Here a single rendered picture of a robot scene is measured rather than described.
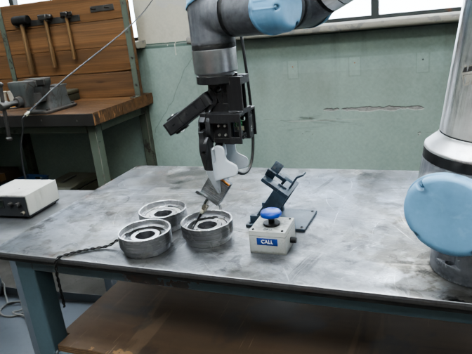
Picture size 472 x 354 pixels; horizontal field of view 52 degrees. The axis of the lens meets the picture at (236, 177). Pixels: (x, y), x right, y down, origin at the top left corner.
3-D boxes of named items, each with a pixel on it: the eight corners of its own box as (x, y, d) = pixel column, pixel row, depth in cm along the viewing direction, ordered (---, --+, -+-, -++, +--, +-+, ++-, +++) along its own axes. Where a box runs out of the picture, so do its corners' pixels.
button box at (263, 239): (250, 252, 91) (247, 228, 89) (261, 236, 97) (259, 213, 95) (291, 256, 88) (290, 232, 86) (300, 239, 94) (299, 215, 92)
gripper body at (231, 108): (241, 148, 81) (234, 76, 78) (197, 147, 85) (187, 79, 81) (258, 137, 88) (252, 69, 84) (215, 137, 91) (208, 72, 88)
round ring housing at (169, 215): (152, 215, 113) (149, 199, 112) (194, 215, 110) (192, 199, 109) (133, 234, 104) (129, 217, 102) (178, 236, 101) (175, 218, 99)
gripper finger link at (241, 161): (248, 189, 89) (241, 142, 86) (219, 187, 92) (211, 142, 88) (254, 182, 92) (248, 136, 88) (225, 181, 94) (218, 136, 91)
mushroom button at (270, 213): (259, 237, 91) (257, 213, 89) (265, 228, 94) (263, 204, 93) (279, 239, 89) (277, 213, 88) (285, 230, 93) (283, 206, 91)
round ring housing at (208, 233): (223, 251, 92) (220, 232, 91) (173, 247, 96) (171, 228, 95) (241, 228, 101) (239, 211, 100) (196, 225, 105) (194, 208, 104)
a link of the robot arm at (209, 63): (183, 52, 80) (205, 48, 87) (187, 80, 81) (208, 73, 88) (224, 49, 77) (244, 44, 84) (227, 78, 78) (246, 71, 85)
